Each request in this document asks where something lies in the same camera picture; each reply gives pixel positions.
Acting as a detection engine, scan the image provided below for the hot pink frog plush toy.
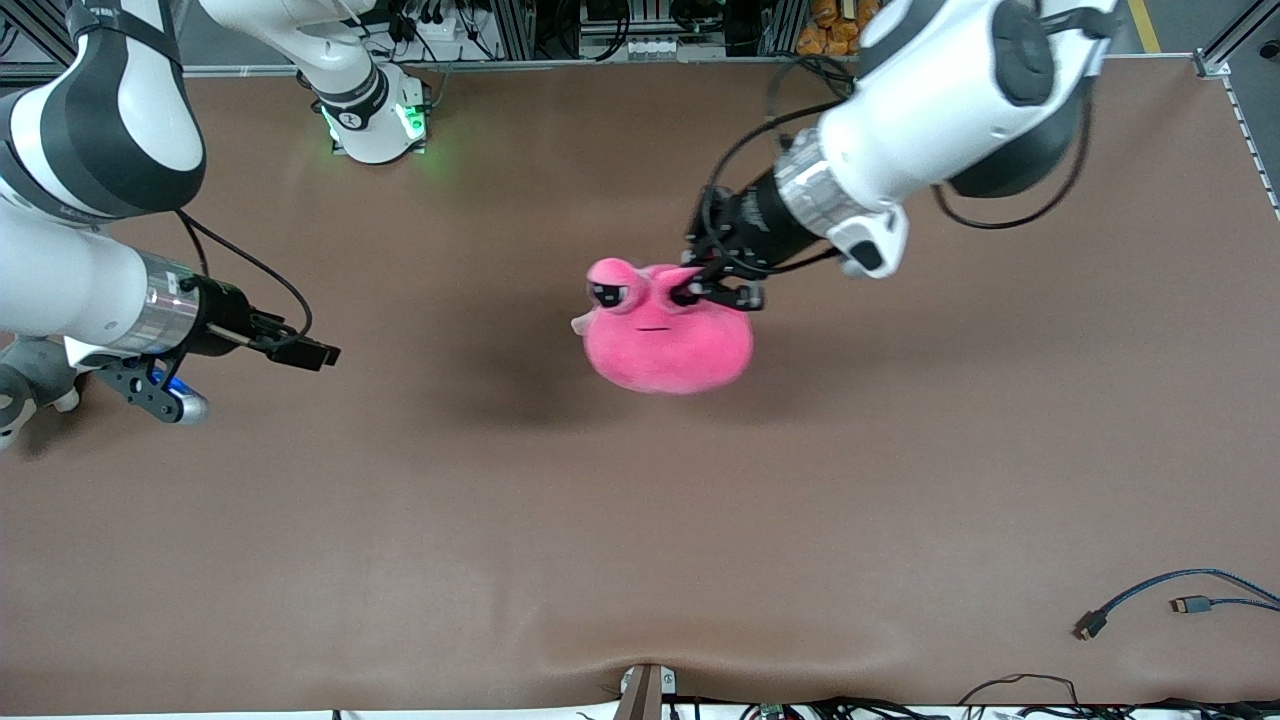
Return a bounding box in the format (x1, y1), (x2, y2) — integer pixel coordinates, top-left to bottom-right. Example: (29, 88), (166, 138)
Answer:
(583, 258), (756, 396)

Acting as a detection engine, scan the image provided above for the grey husky plush toy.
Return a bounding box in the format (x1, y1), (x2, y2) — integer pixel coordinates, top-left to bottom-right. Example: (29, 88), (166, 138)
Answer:
(0, 335), (83, 451)

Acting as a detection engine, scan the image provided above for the pile of orange plush toys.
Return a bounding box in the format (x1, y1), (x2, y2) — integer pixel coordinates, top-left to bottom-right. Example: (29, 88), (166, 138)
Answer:
(797, 0), (881, 57)

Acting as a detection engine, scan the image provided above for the white power strip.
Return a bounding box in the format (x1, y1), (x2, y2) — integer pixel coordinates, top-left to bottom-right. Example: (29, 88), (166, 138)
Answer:
(412, 8), (483, 43)

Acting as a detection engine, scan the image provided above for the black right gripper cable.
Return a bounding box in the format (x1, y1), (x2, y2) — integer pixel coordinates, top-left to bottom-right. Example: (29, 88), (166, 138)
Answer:
(175, 210), (314, 346)

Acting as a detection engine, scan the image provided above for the aluminium table frame rail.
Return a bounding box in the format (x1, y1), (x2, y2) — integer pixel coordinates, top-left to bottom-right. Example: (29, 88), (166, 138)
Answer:
(180, 55), (1226, 79)

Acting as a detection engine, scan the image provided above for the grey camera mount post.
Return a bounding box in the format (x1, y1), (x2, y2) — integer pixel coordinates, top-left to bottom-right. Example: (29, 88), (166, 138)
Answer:
(612, 662), (677, 720)

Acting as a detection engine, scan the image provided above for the thin black cable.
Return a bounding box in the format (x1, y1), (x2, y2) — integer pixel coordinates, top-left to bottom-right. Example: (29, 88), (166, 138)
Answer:
(958, 672), (1083, 709)

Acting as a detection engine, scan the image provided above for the blue braided cable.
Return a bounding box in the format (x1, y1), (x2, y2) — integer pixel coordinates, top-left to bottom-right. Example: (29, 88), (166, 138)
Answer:
(1073, 568), (1280, 641)

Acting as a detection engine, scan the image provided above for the cable with silver USB plug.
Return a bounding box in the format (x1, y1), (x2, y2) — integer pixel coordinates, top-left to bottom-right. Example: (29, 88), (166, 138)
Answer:
(1170, 595), (1280, 614)

